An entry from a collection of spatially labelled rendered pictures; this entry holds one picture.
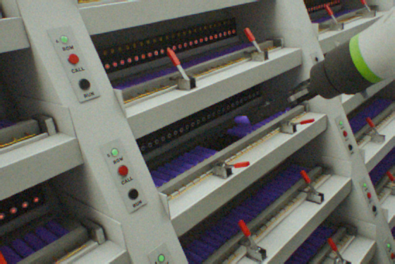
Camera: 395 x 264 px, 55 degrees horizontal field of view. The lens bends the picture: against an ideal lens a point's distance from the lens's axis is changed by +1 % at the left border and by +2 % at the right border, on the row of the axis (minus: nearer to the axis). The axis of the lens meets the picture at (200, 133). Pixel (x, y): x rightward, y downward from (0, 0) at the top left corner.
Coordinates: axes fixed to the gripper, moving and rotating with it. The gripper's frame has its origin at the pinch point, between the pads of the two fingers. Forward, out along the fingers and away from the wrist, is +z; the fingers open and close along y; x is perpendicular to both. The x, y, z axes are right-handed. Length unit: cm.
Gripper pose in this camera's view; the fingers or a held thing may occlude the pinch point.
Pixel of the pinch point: (263, 113)
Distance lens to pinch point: 88.6
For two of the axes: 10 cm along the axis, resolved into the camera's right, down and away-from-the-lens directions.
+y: 6.8, -3.5, 6.5
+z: -5.7, 3.2, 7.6
